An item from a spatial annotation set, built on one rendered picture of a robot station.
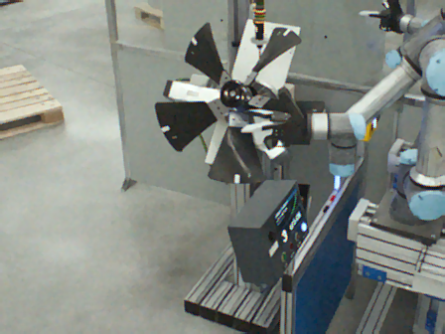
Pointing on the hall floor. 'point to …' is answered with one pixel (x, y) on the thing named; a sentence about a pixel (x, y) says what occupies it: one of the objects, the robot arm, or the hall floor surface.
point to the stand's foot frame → (233, 299)
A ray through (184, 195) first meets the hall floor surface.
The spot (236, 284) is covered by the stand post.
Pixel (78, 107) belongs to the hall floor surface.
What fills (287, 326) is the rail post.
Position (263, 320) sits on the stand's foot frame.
